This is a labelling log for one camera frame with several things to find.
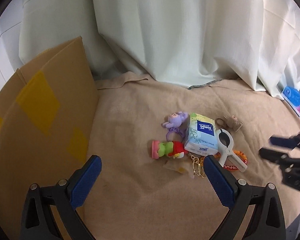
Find gold keychain ring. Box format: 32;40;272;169
188;154;206;178

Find white plastic clamp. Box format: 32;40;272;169
216;128;248;173

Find pale green curtain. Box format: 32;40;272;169
19;0;300;98

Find purple bunny keychain toy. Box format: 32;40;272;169
161;111;189;141

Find cardboard box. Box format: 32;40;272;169
0;37;98;239

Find red green doll toy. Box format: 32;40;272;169
151;140;189;159

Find brown pig plush keychain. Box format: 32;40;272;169
215;115;243;132

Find beige table cloth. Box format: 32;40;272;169
84;72;300;239

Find blue wet wipes pack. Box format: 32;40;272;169
281;86;300;118

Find Tempo tissue pack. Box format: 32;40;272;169
184;113;218;157

